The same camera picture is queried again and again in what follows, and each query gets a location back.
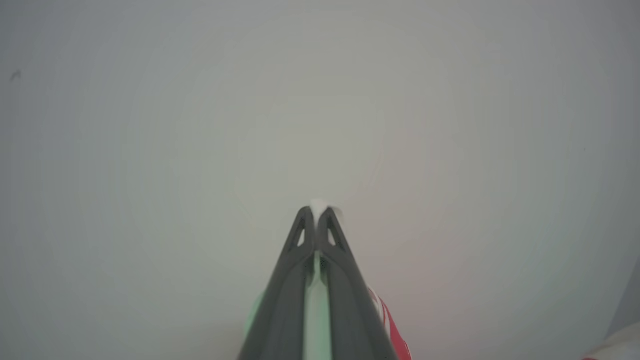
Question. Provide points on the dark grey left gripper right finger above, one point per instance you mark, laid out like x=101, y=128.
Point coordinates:
x=355, y=310

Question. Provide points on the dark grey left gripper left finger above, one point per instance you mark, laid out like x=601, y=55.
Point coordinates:
x=285, y=300

